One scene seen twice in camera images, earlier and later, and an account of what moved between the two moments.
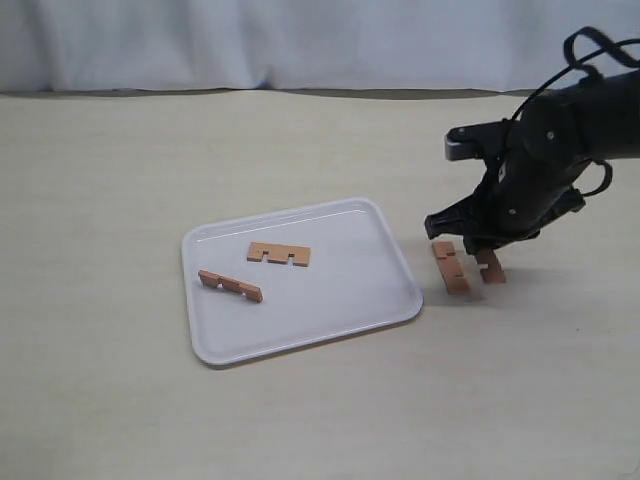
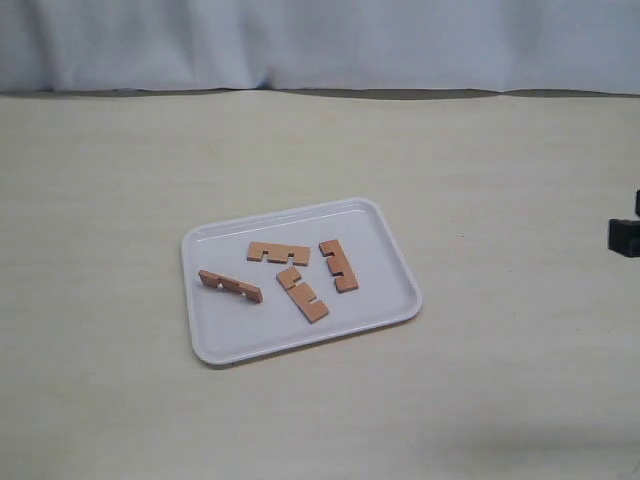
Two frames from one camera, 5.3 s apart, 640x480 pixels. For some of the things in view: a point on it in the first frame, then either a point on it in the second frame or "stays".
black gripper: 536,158 → 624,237
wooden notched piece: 212,279 stays
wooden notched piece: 494,273 → 339,263
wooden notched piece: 451,272 → 301,295
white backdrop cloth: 491,46 stays
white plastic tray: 357,278 stays
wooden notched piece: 279,253 stays
